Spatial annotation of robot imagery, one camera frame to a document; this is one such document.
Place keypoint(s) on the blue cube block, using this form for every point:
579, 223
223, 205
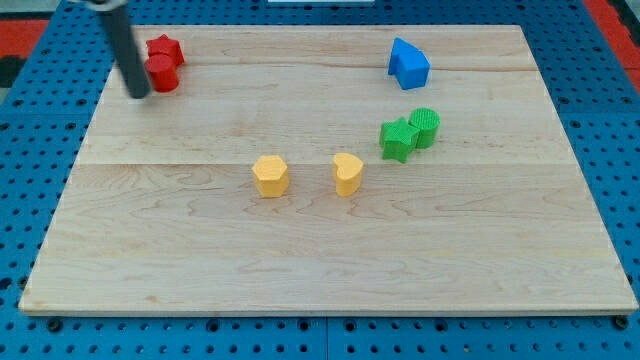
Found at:
412, 70

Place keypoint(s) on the green cylinder block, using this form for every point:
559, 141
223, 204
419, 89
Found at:
427, 121

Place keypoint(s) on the red star block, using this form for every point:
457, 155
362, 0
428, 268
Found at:
164, 45

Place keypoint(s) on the green star block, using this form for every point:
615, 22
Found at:
397, 139

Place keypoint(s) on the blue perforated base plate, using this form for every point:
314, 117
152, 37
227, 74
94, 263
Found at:
47, 111

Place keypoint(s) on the yellow hexagon block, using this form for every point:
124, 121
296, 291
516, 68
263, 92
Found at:
271, 176

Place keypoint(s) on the yellow heart block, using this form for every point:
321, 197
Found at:
347, 173

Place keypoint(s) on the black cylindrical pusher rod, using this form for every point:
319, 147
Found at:
115, 21

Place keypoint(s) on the light wooden board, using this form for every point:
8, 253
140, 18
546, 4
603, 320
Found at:
161, 217

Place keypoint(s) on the red cylinder block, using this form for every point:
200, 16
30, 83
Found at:
162, 73

